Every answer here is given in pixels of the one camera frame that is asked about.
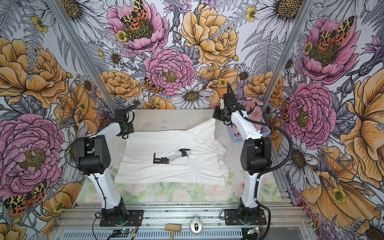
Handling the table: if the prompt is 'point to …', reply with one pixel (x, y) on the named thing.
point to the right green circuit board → (254, 230)
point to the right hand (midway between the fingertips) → (215, 118)
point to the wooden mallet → (173, 227)
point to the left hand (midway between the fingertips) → (126, 133)
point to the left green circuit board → (126, 230)
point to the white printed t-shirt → (205, 165)
